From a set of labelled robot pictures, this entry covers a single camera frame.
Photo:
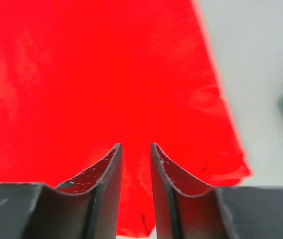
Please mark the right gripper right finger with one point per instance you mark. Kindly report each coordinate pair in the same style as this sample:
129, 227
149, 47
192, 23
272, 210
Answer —
180, 199

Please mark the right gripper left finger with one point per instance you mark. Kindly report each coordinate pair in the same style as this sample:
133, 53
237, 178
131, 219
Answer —
102, 184

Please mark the red t shirt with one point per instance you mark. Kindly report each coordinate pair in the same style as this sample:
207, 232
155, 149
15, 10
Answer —
79, 76

